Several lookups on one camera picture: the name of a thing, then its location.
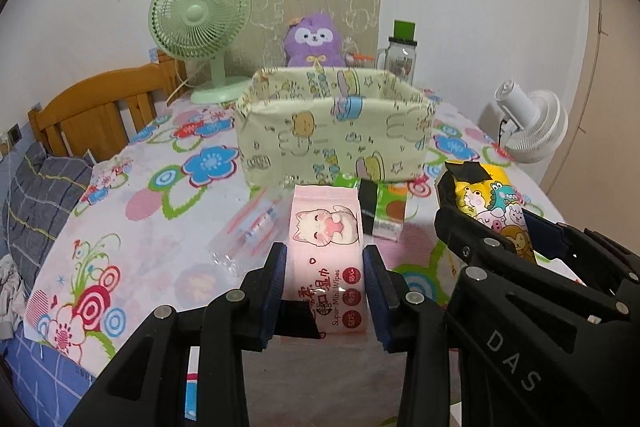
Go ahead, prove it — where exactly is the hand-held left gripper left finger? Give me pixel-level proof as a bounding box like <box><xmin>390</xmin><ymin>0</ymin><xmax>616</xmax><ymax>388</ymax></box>
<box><xmin>65</xmin><ymin>242</ymin><xmax>288</xmax><ymax>427</ymax></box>

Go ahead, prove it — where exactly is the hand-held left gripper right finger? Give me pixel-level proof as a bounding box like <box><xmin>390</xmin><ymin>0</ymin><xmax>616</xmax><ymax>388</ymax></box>
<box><xmin>362</xmin><ymin>244</ymin><xmax>482</xmax><ymax>427</ymax></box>

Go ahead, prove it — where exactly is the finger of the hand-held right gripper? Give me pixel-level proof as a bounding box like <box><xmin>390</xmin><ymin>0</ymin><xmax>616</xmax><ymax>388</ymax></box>
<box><xmin>433</xmin><ymin>172</ymin><xmax>541</xmax><ymax>270</ymax></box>
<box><xmin>522</xmin><ymin>207</ymin><xmax>606</xmax><ymax>270</ymax></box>

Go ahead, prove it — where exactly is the yellow cartoon tissue pack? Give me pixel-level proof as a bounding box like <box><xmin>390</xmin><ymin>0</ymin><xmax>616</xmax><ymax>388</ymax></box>
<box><xmin>445</xmin><ymin>161</ymin><xmax>542</xmax><ymax>265</ymax></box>

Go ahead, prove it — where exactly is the pink wet wipes pack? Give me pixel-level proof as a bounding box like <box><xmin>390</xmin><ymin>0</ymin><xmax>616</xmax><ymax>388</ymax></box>
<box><xmin>284</xmin><ymin>184</ymin><xmax>372</xmax><ymax>344</ymax></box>

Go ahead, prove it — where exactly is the printed yellow storage box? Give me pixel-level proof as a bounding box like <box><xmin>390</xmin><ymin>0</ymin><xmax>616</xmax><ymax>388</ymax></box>
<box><xmin>235</xmin><ymin>66</ymin><xmax>438</xmax><ymax>186</ymax></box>

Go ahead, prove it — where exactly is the clear plastic bag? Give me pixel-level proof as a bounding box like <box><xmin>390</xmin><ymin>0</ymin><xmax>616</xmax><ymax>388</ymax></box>
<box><xmin>209</xmin><ymin>189</ymin><xmax>296</xmax><ymax>277</ymax></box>

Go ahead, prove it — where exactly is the green wipes pack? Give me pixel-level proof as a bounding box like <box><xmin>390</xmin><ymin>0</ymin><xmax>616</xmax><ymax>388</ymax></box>
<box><xmin>332</xmin><ymin>173</ymin><xmax>408</xmax><ymax>242</ymax></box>

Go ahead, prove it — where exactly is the white standing fan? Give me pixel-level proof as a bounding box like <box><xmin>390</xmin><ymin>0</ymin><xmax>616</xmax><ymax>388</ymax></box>
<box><xmin>492</xmin><ymin>79</ymin><xmax>569</xmax><ymax>164</ymax></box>

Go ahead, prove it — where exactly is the beige door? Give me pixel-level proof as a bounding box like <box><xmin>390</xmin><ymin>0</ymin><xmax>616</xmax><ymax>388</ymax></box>
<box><xmin>542</xmin><ymin>0</ymin><xmax>640</xmax><ymax>228</ymax></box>

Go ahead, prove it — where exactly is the glass jar with green lid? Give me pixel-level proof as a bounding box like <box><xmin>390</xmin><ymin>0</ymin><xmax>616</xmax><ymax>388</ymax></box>
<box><xmin>375</xmin><ymin>21</ymin><xmax>418</xmax><ymax>84</ymax></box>

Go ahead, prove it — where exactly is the small orange lidded container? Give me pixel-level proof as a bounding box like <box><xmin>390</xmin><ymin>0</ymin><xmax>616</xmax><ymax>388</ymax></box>
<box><xmin>345</xmin><ymin>49</ymin><xmax>376</xmax><ymax>68</ymax></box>

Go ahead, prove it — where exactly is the blue checked bed sheet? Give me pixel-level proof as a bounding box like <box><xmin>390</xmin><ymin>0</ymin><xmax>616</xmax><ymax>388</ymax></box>
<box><xmin>0</xmin><ymin>327</ymin><xmax>98</xmax><ymax>427</ymax></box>

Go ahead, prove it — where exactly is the grey plaid pillow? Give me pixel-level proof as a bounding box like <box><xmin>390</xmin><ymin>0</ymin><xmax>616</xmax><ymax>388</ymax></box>
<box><xmin>2</xmin><ymin>142</ymin><xmax>93</xmax><ymax>288</ymax></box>

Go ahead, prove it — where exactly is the wooden headboard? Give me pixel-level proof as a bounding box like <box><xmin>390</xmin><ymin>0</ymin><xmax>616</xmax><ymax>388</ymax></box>
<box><xmin>27</xmin><ymin>62</ymin><xmax>188</xmax><ymax>158</ymax></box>

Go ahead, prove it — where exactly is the purple plush toy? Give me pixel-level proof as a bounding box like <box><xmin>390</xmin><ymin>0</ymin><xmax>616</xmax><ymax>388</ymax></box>
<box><xmin>284</xmin><ymin>9</ymin><xmax>347</xmax><ymax>68</ymax></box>

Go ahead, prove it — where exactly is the crumpled white cloth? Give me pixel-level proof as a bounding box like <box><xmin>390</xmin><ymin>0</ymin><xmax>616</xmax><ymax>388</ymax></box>
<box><xmin>0</xmin><ymin>254</ymin><xmax>27</xmax><ymax>340</ymax></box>

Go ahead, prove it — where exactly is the green desk fan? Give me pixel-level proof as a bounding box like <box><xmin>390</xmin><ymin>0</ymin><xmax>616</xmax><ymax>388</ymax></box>
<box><xmin>148</xmin><ymin>0</ymin><xmax>252</xmax><ymax>104</ymax></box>

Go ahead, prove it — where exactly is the green fan cable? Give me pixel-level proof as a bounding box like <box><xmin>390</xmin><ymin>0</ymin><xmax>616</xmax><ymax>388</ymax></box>
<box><xmin>166</xmin><ymin>57</ymin><xmax>192</xmax><ymax>106</ymax></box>

